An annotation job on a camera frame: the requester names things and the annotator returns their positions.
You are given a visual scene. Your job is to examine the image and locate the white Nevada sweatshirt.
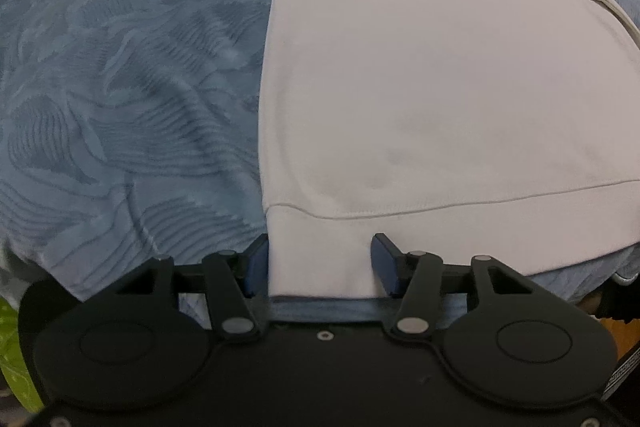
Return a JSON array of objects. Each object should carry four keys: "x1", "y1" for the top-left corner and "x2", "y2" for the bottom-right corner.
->
[{"x1": 258, "y1": 0, "x2": 639, "y2": 298}]

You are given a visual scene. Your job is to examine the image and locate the blue patterned bedspread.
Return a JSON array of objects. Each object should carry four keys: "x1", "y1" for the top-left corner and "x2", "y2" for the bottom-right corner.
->
[{"x1": 0, "y1": 0, "x2": 640, "y2": 325}]

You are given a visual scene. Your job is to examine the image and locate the green patterned cloth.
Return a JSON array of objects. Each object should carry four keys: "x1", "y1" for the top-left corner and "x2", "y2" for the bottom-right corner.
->
[{"x1": 0, "y1": 299, "x2": 44, "y2": 413}]

